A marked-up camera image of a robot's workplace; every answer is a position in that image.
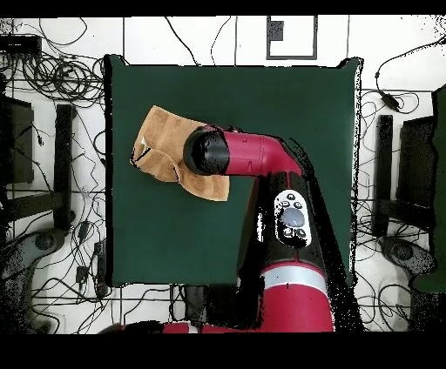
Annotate dark green table cloth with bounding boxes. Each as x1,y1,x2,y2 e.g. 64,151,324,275
104,53,363,288

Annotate grey rectangular floor frame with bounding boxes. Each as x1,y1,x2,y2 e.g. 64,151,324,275
266,15,319,61

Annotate coiled black cables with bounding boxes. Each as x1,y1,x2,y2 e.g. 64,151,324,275
20,51,105,107

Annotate black power strip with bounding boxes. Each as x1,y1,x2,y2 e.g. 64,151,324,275
0,34,43,56
92,239,110,299

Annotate black stand cross bar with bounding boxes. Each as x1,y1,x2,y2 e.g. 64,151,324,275
4,190,64,222
377,197,435,231

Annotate black stand leg bar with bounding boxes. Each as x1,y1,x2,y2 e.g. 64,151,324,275
52,103,77,231
371,114,395,238

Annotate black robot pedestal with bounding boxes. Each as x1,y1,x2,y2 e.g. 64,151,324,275
183,285,210,326

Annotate black equipment box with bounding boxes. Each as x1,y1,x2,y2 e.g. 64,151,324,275
395,116,436,210
0,95,35,185

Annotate tan terry towel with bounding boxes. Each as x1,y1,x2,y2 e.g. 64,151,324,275
129,104,231,202

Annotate black power adapter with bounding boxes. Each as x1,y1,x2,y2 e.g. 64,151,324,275
380,91,401,113

